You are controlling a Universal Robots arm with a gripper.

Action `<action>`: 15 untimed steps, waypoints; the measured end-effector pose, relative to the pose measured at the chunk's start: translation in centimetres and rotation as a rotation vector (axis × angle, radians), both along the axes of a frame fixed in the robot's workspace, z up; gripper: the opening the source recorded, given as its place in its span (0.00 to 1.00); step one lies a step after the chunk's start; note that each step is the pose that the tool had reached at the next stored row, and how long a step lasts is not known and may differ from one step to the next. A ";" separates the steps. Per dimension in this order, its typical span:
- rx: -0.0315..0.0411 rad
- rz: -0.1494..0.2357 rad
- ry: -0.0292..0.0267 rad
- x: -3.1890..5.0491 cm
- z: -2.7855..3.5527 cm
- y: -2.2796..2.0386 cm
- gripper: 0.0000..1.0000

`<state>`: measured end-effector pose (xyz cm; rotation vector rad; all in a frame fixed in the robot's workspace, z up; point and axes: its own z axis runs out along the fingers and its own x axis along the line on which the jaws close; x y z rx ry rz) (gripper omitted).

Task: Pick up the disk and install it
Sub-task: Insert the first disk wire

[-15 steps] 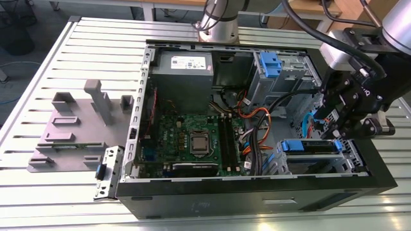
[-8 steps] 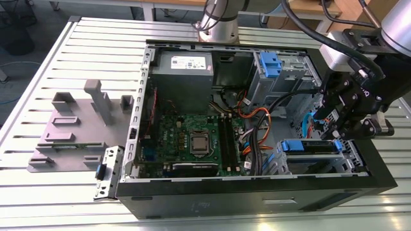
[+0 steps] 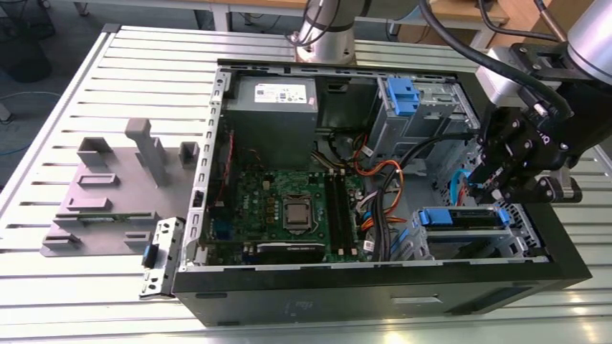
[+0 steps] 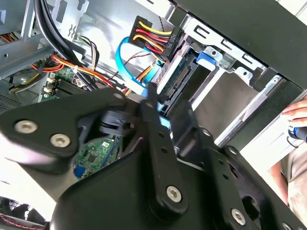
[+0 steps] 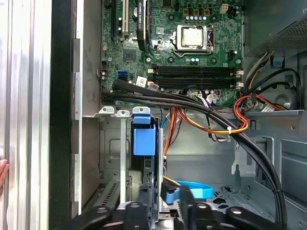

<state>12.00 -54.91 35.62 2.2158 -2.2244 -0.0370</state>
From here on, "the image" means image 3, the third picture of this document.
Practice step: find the metal expansion slot latch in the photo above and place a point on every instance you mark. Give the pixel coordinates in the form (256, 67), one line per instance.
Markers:
(167, 251)

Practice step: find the silver CPU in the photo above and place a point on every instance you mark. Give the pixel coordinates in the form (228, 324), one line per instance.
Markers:
(297, 214)

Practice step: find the black bin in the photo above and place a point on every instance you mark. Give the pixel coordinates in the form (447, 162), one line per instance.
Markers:
(28, 64)

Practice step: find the black PC case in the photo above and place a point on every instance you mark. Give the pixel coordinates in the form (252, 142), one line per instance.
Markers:
(335, 297)

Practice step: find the grey metal drive cage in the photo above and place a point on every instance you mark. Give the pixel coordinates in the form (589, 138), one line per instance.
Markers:
(420, 125)

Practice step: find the grey power supply unit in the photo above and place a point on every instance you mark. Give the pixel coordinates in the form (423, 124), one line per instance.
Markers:
(268, 136)

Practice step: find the black RAM slot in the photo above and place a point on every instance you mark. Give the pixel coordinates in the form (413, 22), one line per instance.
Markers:
(335, 211)

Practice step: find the blue drive cage clip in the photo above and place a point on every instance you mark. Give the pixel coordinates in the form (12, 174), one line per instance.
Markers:
(404, 96)

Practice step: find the CPU socket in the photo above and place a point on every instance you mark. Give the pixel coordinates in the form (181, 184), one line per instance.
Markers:
(296, 196)

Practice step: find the hard disk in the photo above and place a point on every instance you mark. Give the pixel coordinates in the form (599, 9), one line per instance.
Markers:
(435, 217)

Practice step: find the black graphics card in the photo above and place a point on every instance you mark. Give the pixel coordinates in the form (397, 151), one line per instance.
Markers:
(287, 249)

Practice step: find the white desk frame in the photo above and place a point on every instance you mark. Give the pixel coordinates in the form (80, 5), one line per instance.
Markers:
(220, 18)

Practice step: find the metal disk bay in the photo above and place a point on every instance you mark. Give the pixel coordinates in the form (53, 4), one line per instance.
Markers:
(468, 234)

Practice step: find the grey parts rack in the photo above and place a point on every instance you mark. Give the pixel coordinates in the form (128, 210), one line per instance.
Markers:
(133, 204)

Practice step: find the green RAM stick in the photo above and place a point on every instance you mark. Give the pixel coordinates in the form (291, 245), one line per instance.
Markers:
(105, 218)

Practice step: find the green motherboard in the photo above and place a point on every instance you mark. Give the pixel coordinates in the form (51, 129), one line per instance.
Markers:
(257, 186)

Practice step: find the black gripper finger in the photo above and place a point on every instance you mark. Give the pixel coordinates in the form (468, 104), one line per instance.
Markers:
(535, 190)
(507, 150)

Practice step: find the wooden desk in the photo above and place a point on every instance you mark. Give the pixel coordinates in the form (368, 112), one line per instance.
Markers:
(465, 7)

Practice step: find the wooden cabinet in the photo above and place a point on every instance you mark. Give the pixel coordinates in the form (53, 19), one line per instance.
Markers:
(521, 14)

